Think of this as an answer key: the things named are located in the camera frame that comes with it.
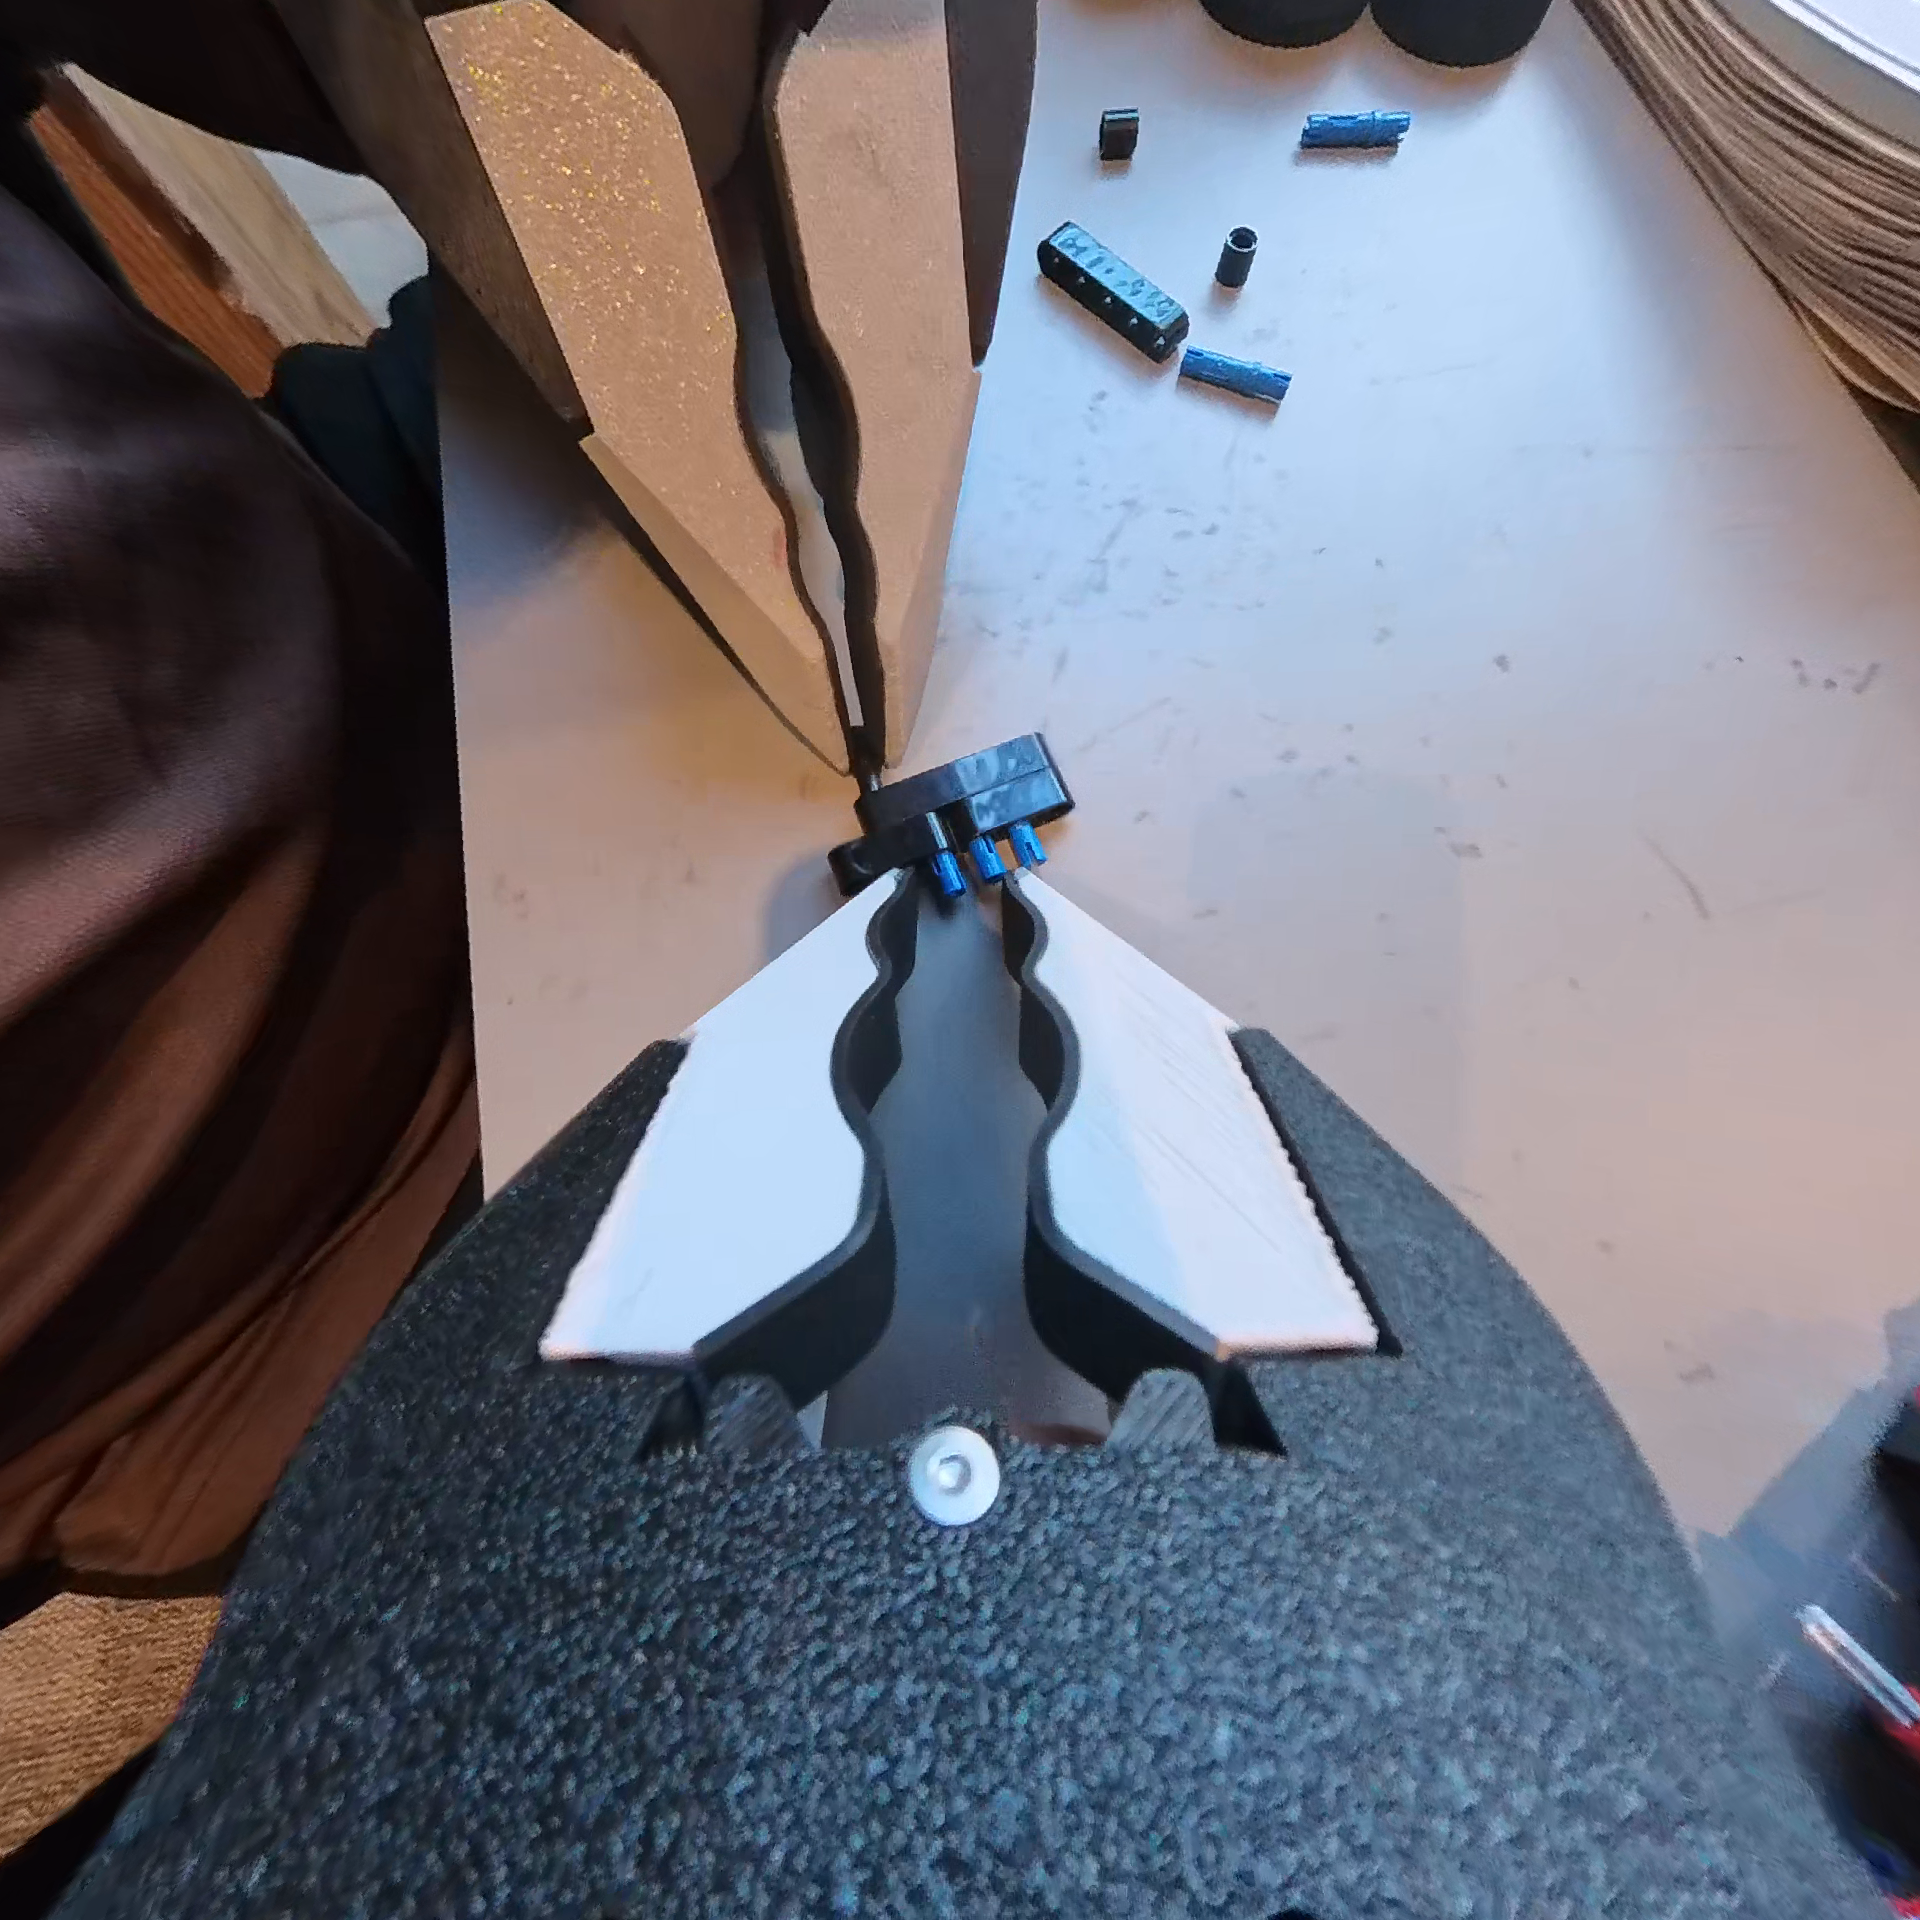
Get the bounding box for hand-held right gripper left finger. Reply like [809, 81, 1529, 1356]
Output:
[542, 871, 917, 1410]

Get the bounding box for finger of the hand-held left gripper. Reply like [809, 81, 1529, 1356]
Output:
[764, 26, 992, 769]
[421, 10, 858, 775]

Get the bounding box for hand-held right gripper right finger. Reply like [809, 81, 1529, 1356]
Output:
[997, 871, 1377, 1408]

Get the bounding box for short black brick beam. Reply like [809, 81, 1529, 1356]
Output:
[966, 769, 1081, 848]

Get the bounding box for long black brick beam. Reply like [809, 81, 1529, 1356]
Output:
[852, 737, 1081, 842]

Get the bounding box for white desk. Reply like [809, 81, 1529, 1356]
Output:
[433, 0, 1920, 1549]

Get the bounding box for black brick beam with holes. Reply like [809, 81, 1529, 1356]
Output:
[1035, 224, 1190, 367]

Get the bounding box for person's black trousers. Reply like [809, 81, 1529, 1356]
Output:
[278, 280, 444, 566]

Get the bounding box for person's brown sweater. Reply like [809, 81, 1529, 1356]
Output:
[0, 182, 480, 1577]

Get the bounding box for red white blue toy car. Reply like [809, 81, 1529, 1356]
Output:
[1726, 1306, 1920, 1920]

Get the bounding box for open instruction booklet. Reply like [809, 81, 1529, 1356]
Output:
[1566, 0, 1920, 494]

